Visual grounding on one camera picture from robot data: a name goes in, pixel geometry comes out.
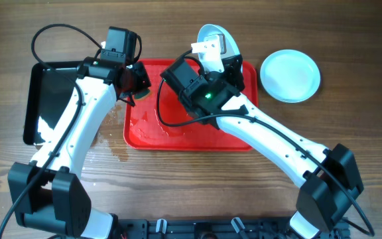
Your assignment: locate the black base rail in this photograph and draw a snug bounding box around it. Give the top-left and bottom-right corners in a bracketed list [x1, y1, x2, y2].
[112, 217, 300, 239]

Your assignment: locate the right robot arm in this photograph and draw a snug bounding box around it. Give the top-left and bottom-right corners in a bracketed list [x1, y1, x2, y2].
[160, 55, 363, 238]

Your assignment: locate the red plastic tray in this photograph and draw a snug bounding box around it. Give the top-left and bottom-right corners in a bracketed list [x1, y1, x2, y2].
[123, 58, 258, 151]

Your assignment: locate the black rectangular water tray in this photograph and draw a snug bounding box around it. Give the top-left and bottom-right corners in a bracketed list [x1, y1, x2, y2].
[23, 61, 79, 145]

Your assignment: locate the right black cable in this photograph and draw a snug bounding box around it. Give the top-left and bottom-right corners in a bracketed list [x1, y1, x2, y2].
[156, 48, 376, 237]

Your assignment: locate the light blue plate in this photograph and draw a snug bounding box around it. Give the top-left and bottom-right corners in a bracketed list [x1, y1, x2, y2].
[191, 24, 240, 73]
[259, 49, 321, 104]

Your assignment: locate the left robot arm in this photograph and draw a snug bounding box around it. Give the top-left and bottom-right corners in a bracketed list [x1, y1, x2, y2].
[7, 27, 151, 238]

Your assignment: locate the green and orange sponge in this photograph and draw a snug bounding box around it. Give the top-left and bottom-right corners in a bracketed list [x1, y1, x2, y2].
[134, 88, 151, 101]

